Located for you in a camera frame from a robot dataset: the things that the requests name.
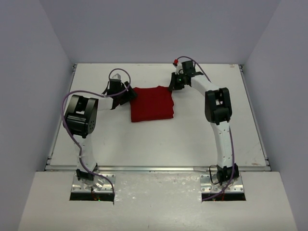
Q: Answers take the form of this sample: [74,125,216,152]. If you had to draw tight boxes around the red t shirt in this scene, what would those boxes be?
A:
[130,86,174,123]

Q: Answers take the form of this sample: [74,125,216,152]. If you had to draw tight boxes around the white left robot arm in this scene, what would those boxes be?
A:
[63,79,138,181]

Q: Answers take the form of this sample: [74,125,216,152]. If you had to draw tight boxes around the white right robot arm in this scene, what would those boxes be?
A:
[168,59,239,185]

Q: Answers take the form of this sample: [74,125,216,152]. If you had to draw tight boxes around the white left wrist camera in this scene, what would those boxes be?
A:
[112,73,121,80]

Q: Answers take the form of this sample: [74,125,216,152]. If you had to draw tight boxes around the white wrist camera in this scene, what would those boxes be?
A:
[173,59,182,74]
[112,73,121,80]

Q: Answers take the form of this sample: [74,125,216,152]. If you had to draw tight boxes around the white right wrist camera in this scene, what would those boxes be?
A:
[173,59,182,74]

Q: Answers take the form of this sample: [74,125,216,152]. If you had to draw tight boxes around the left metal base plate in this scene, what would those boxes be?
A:
[71,173,116,194]

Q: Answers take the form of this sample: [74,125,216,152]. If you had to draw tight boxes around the metal base plate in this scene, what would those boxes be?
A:
[200,173,244,194]
[71,173,116,194]

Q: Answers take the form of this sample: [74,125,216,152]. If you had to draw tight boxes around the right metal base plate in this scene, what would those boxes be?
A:
[200,173,244,194]

